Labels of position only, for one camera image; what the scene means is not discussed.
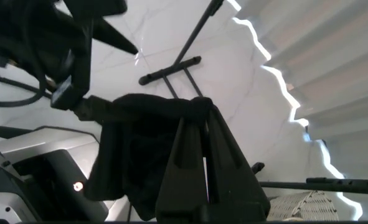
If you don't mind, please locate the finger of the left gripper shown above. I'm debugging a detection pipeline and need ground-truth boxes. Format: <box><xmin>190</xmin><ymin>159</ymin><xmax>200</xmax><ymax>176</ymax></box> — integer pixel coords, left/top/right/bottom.
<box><xmin>92</xmin><ymin>17</ymin><xmax>139</xmax><ymax>55</ymax></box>
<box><xmin>64</xmin><ymin>0</ymin><xmax>129</xmax><ymax>19</ymax></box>

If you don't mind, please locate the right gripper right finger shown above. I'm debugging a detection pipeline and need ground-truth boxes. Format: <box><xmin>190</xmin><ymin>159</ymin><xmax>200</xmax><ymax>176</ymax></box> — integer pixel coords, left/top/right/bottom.
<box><xmin>205</xmin><ymin>104</ymin><xmax>271</xmax><ymax>222</ymax></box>

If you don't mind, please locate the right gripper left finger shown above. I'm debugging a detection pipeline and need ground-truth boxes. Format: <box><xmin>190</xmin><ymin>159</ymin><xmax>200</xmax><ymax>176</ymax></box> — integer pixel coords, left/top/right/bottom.
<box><xmin>154</xmin><ymin>117</ymin><xmax>209</xmax><ymax>222</ymax></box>

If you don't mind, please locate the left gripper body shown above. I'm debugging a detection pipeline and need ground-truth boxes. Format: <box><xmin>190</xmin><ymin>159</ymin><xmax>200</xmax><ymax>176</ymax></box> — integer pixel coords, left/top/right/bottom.
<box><xmin>18</xmin><ymin>0</ymin><xmax>93</xmax><ymax>82</ymax></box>

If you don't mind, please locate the black garment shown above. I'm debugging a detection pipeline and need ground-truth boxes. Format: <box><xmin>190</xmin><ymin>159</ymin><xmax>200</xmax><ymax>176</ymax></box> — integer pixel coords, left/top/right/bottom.
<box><xmin>73</xmin><ymin>93</ymin><xmax>215</xmax><ymax>222</ymax></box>

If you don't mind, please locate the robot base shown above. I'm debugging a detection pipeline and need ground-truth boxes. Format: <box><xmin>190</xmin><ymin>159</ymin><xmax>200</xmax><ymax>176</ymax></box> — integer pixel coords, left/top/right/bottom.
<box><xmin>0</xmin><ymin>125</ymin><xmax>110</xmax><ymax>224</ymax></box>

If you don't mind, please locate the white laundry basket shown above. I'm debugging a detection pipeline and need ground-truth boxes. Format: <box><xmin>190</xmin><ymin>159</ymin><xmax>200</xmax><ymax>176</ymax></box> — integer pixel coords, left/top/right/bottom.
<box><xmin>266</xmin><ymin>190</ymin><xmax>341</xmax><ymax>222</ymax></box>

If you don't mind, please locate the black clothes rack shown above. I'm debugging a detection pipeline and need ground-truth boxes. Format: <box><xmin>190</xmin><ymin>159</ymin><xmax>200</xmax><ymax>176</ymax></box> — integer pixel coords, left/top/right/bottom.
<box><xmin>138</xmin><ymin>0</ymin><xmax>368</xmax><ymax>196</ymax></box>

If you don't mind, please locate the white curtain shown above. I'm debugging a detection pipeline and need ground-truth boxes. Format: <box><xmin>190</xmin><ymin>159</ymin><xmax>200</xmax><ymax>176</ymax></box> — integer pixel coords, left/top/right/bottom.
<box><xmin>233</xmin><ymin>0</ymin><xmax>368</xmax><ymax>224</ymax></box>

